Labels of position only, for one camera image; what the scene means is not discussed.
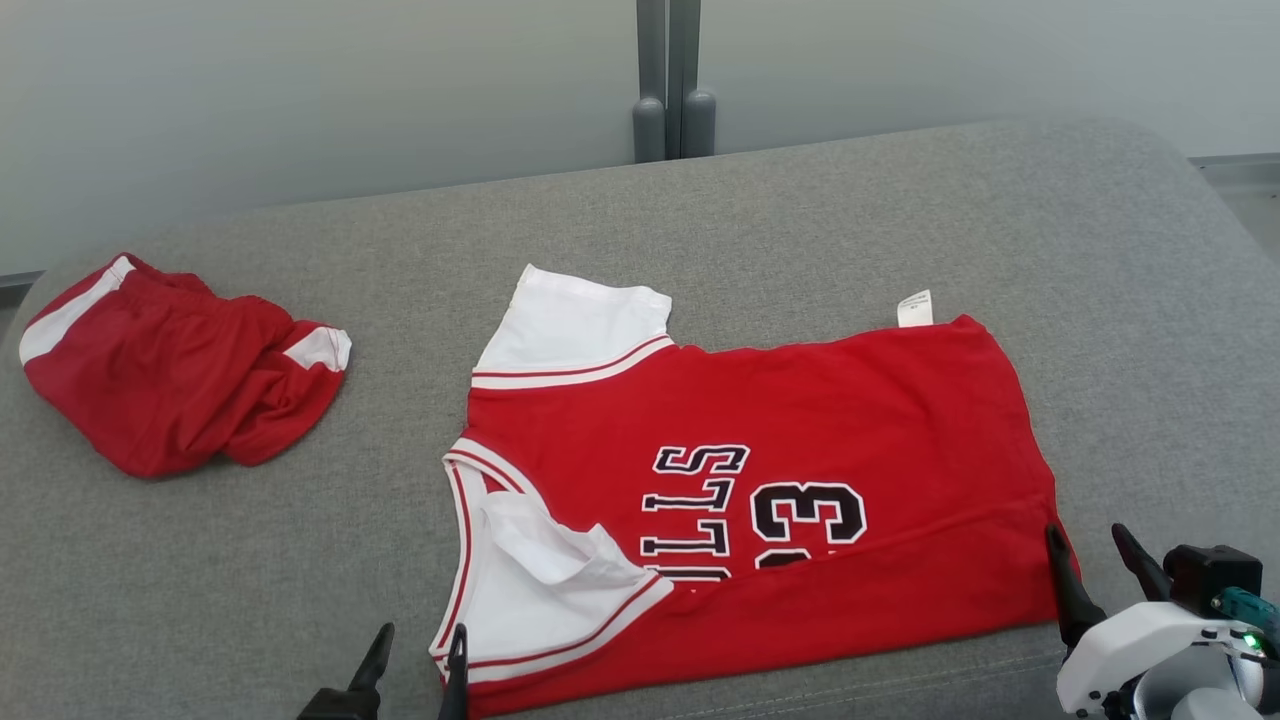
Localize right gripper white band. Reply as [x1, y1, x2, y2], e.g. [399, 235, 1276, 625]
[1044, 523, 1251, 716]

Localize red shorts with white stripe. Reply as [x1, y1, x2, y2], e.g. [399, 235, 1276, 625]
[18, 253, 353, 479]

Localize red basketball jersey number 23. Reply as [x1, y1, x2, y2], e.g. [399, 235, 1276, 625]
[430, 263, 1081, 719]

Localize grey partition post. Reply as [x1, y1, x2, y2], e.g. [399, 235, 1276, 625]
[666, 0, 718, 159]
[632, 0, 669, 164]

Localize right arm cable teal plug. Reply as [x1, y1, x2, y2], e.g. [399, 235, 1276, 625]
[1212, 588, 1280, 656]

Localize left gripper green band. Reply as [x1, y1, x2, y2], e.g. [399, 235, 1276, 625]
[297, 622, 471, 720]

